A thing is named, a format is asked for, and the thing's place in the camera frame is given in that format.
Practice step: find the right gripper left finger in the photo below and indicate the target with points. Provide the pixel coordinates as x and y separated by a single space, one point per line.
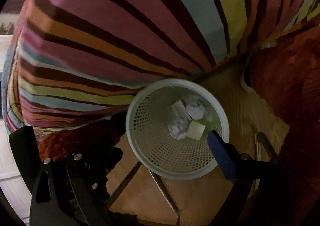
72 191

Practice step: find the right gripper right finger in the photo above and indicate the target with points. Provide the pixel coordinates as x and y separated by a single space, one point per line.
263 192

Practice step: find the tall light green box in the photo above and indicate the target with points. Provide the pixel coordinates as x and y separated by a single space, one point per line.
195 130

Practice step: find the long grey white box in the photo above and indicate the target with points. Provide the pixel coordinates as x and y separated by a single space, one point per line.
180 111

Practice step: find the white mesh waste basket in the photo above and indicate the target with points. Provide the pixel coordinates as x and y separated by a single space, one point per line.
167 126

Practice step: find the red fluffy rug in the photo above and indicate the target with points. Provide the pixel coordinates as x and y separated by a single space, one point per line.
286 76

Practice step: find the striped colourful bed sheet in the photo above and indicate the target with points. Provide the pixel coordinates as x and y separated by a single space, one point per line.
71 62

